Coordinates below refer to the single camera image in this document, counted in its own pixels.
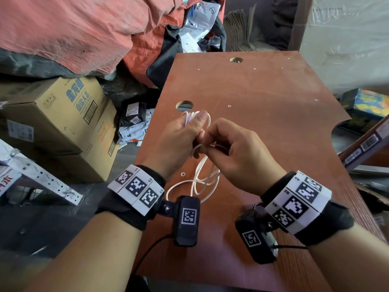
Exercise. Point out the white parcel bag with label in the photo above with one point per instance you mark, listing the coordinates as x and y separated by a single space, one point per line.
189 44

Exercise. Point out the cardboard box with blue print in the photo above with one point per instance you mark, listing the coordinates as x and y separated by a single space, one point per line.
54 112

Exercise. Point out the clear plastic sheet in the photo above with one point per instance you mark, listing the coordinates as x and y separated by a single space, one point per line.
349 42

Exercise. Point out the white perforated metal angle bar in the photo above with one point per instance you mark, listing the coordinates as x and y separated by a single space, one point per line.
39 176

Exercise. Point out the black parcel bag with label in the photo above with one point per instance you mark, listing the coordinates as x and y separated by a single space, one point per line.
133 114

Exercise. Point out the colourful blue and yellow box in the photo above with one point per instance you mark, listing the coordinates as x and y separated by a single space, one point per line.
366 106

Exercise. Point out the person's left hand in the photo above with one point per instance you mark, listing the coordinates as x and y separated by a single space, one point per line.
170 139

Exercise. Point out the person's left forearm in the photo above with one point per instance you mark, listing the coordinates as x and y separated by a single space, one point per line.
91 255

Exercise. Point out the large pink woven sack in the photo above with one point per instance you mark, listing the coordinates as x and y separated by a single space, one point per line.
76 27

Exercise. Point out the torn cardboard piece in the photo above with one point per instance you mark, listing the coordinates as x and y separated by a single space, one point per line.
372 194

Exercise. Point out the person's right fingers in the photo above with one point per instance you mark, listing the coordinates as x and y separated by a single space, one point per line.
218 133

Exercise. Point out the white printed parcel bag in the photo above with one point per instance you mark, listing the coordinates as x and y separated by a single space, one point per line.
202 13

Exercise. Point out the person's right hand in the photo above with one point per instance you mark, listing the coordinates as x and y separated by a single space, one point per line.
249 158

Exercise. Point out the brown wooden board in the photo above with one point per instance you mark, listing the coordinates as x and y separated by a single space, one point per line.
299 24

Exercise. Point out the black plastic bag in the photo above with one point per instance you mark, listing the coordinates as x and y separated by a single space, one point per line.
164 60

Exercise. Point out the white sign with red print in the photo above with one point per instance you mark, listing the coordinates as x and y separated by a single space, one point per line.
7 179

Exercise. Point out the person's left thumb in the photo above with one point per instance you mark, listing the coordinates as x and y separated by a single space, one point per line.
198 120

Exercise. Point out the black wristband with marker tags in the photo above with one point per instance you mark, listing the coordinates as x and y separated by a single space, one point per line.
136 187
304 203

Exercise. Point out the cardboard box with orange print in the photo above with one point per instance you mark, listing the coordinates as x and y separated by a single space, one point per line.
97 155

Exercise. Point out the orange-red woven sack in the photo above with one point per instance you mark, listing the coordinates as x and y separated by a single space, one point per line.
142 48

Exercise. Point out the brown box with barcode labels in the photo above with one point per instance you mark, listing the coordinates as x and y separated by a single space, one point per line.
364 148

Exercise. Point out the black wrist camera with tag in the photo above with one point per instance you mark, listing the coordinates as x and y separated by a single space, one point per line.
187 220
253 240

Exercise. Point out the grey parcel bag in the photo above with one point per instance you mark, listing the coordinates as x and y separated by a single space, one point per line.
133 133

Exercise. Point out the person's right forearm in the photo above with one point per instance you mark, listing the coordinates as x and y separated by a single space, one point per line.
349 261

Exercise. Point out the stack of corrugated cardboard sheets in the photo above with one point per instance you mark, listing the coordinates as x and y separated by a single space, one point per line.
240 30

